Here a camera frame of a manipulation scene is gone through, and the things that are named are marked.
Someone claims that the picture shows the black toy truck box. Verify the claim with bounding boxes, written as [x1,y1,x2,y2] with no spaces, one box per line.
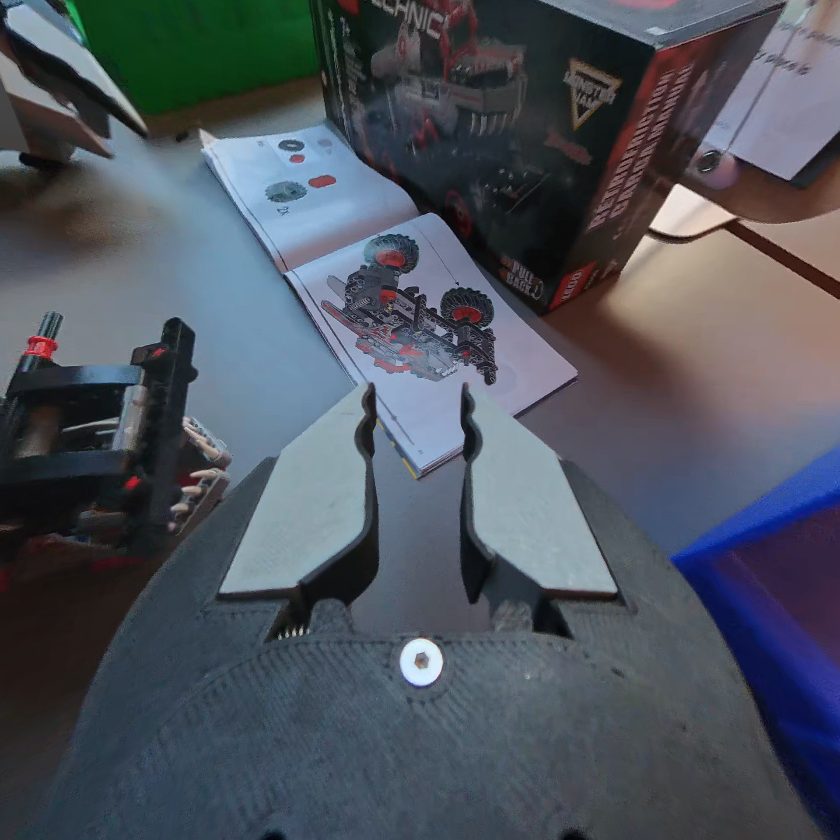
[308,0,788,316]

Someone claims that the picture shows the open instruction booklet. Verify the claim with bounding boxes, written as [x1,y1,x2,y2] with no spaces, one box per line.
[200,128,580,480]

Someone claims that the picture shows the green plastic bin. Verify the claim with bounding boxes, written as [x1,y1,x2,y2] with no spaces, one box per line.
[66,0,322,119]

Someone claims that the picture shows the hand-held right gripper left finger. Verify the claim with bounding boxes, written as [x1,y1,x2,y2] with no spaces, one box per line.
[218,382,382,608]

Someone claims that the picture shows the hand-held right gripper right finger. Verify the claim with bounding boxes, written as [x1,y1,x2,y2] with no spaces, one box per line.
[459,382,619,606]

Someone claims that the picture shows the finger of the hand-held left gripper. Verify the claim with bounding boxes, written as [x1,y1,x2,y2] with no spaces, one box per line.
[0,0,151,140]
[0,56,116,168]

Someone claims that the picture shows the blue plastic bin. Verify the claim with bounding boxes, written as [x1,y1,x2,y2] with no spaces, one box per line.
[671,446,840,834]

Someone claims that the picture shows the brick-built toy truck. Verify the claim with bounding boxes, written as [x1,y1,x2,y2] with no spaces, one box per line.
[0,311,234,578]

